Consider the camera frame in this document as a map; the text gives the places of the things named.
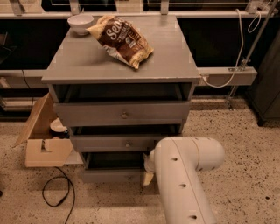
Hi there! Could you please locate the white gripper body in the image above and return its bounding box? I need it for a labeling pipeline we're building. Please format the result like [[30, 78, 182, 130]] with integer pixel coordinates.
[[144, 150, 155, 173]]

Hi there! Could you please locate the grey bottom drawer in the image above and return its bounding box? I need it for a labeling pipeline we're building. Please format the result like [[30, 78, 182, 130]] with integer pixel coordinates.
[[80, 151, 144, 183]]

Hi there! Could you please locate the grey drawer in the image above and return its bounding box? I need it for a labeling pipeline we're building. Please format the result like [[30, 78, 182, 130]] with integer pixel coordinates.
[[70, 135, 167, 152], [53, 101, 190, 127], [80, 151, 144, 183]]

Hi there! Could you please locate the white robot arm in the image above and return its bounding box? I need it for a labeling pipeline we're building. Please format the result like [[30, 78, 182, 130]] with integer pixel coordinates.
[[143, 136, 225, 224]]

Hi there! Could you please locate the grey top drawer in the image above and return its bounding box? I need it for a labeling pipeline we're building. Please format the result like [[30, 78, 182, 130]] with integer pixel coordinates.
[[53, 101, 190, 127]]

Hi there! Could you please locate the grey drawer cabinet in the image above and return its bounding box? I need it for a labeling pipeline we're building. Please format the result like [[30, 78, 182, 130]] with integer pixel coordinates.
[[43, 16, 199, 175]]

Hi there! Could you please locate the grey middle drawer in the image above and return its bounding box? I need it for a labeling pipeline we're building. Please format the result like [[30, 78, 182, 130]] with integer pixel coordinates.
[[70, 135, 167, 152]]

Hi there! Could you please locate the open cardboard box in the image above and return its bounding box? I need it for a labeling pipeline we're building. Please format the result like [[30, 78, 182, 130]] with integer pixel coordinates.
[[15, 94, 73, 167]]

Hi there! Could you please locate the white bowl in box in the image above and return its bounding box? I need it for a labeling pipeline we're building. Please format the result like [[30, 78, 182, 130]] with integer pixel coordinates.
[[50, 118, 67, 133]]

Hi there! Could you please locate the brown coffee pad bag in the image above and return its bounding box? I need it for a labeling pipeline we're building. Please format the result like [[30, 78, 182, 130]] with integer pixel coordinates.
[[87, 15, 154, 69]]

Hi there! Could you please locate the dark grey side cabinet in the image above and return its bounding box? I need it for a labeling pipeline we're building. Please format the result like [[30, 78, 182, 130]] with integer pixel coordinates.
[[246, 31, 280, 126]]

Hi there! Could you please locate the metal stand pole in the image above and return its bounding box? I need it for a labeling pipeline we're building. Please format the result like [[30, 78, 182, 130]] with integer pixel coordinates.
[[224, 0, 279, 86]]

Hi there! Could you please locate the white ceramic bowl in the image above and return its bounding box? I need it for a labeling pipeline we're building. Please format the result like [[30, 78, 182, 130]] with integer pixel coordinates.
[[67, 14, 94, 35]]

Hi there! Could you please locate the black floor cable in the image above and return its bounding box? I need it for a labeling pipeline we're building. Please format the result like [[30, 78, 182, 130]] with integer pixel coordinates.
[[42, 166, 76, 224]]

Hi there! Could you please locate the grey wall rail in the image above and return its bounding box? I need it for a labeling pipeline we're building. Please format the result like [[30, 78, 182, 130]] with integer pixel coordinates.
[[0, 66, 257, 89]]

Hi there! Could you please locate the white hanging cable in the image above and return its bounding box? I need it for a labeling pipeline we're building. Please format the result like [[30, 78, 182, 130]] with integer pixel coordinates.
[[200, 2, 263, 89]]

